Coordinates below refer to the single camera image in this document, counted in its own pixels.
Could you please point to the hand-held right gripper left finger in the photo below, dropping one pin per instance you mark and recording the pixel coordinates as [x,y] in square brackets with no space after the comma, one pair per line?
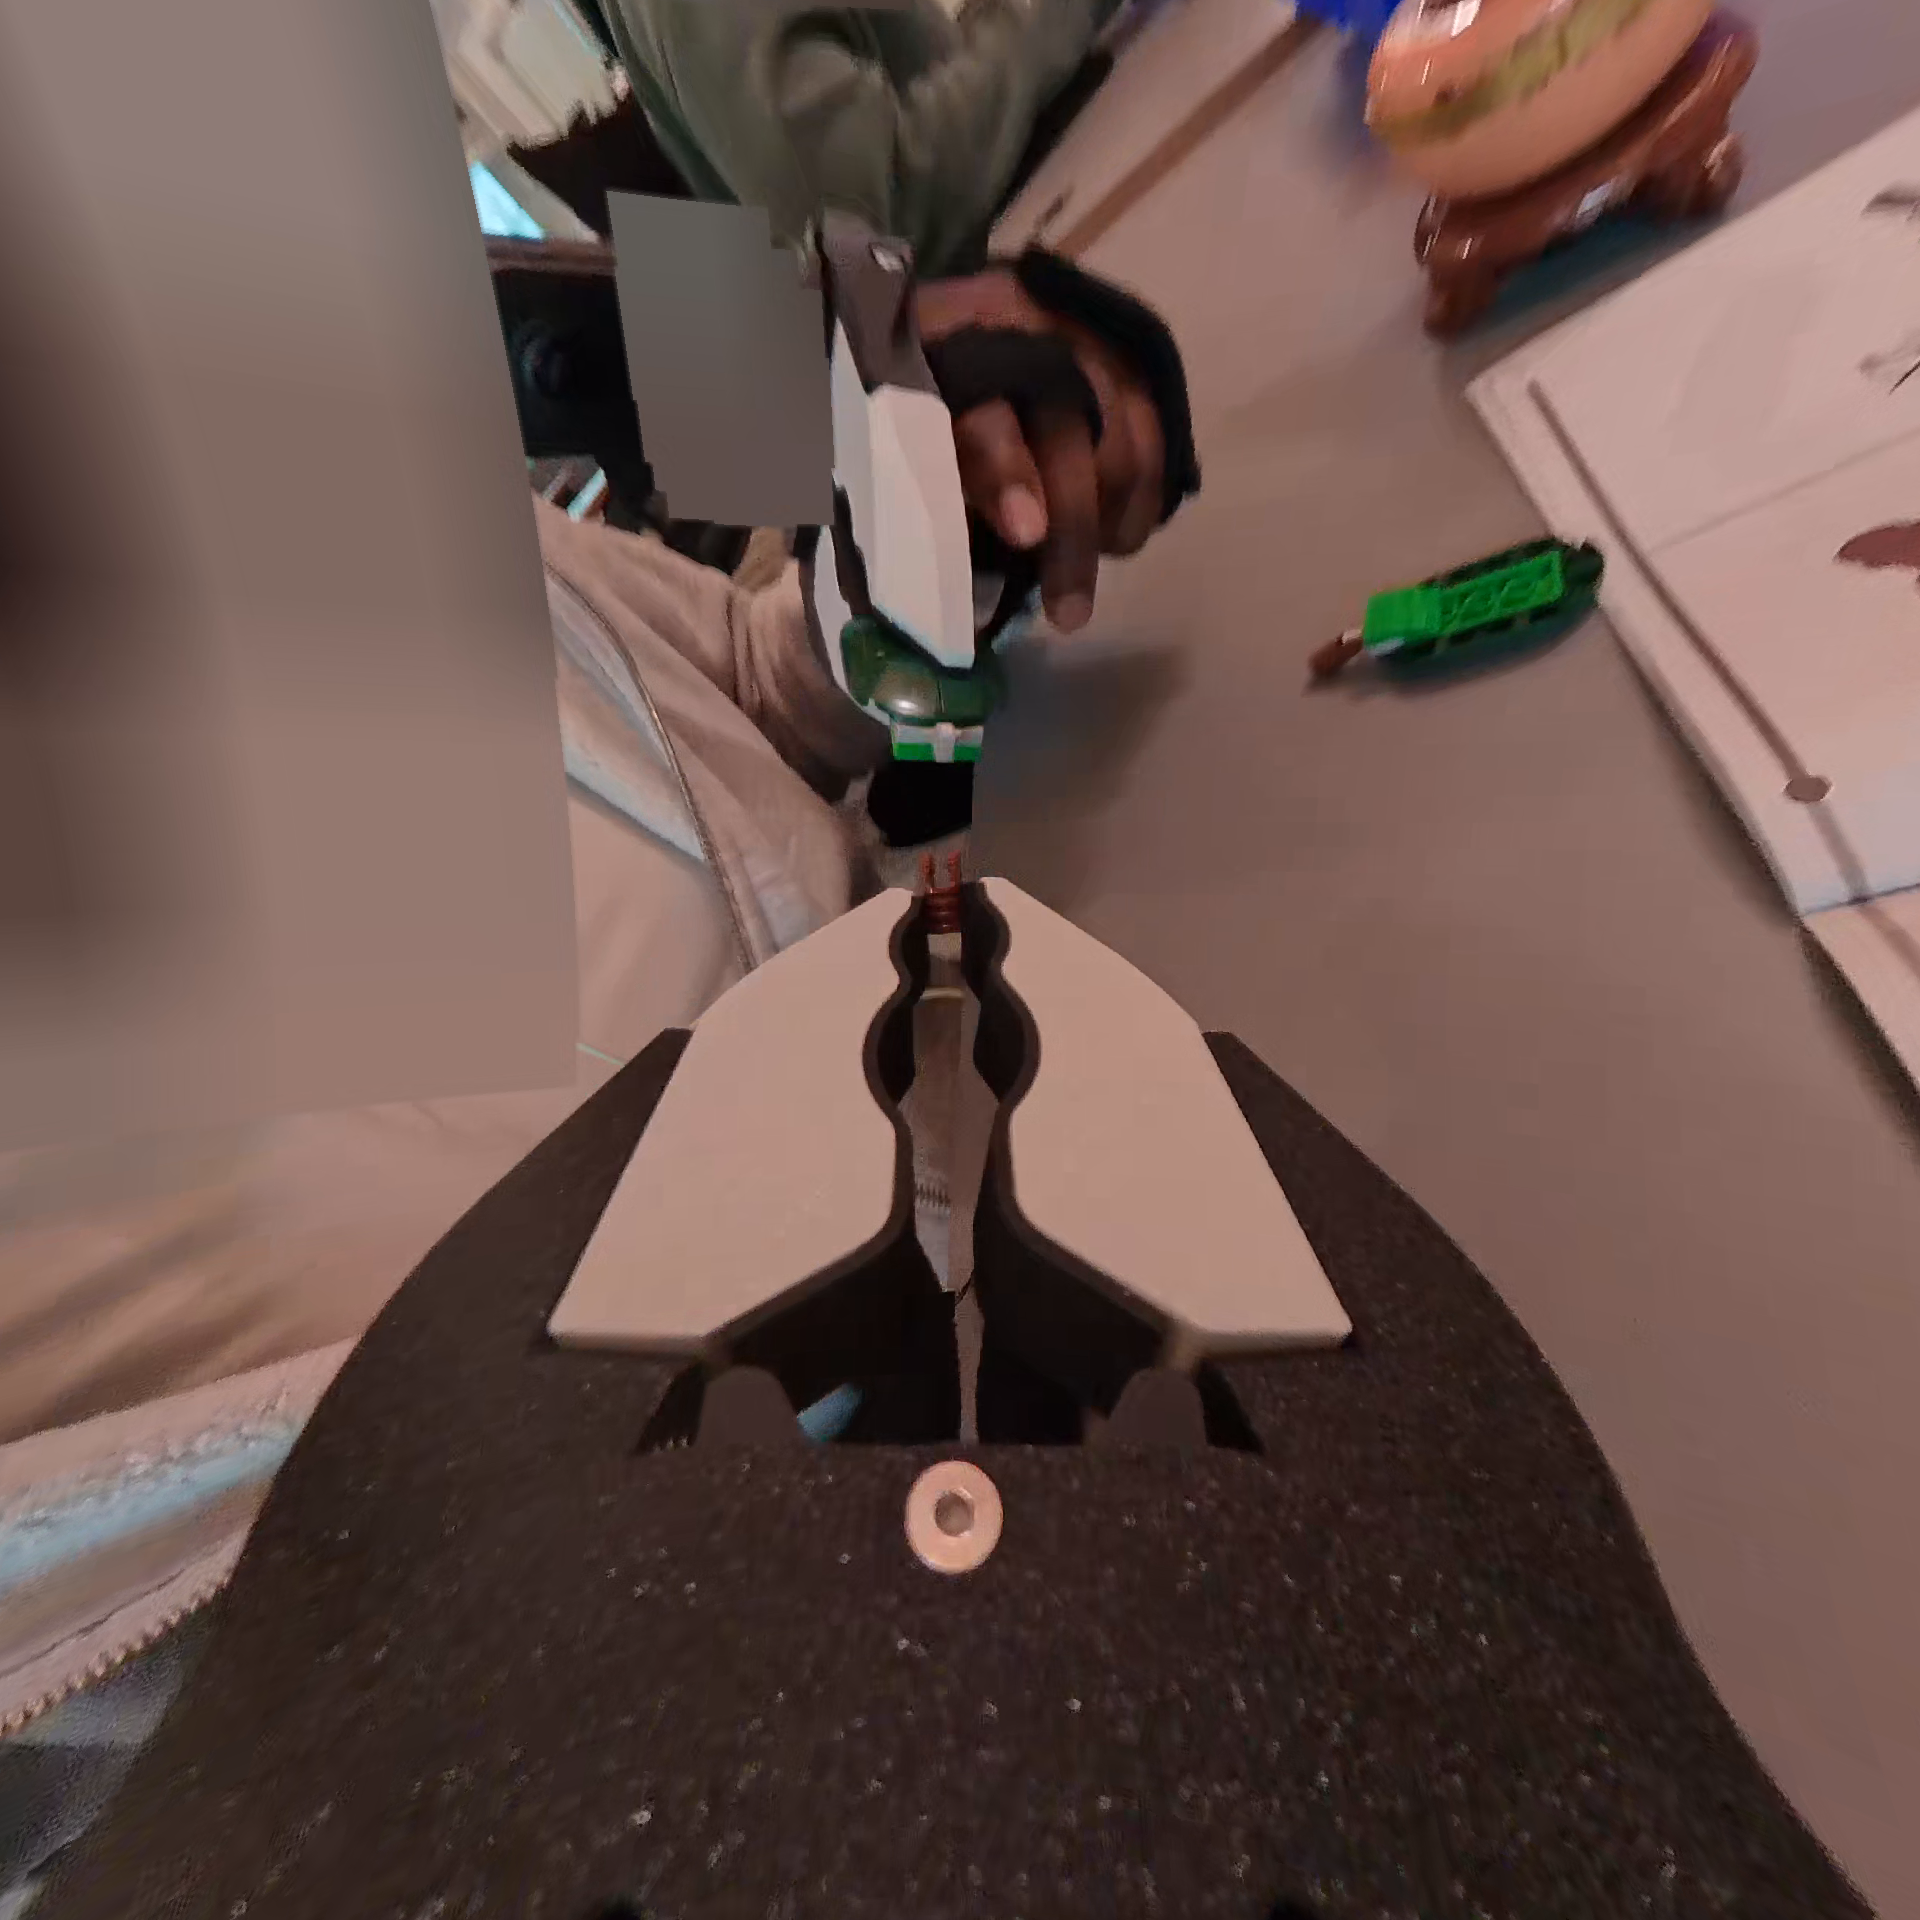
[720,1170]

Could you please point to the person's left hand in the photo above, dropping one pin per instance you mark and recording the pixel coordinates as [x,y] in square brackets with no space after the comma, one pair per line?
[1036,494]

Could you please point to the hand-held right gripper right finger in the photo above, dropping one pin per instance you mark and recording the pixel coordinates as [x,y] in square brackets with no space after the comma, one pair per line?
[1155,1170]

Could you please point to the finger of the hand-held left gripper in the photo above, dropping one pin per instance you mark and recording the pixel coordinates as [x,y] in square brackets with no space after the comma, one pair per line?
[833,586]
[907,510]

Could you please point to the building instruction booklet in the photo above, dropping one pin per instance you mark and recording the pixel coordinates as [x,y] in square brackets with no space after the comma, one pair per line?
[1724,494]

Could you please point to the green toy leaf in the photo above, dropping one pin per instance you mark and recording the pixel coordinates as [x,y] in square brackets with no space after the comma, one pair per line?
[1476,608]
[914,682]

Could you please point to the toy flower pot on stand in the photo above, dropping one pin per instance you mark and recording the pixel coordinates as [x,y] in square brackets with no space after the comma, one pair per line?
[1545,105]

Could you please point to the grey desk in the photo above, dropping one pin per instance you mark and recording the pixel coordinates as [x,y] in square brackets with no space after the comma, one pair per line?
[1349,974]

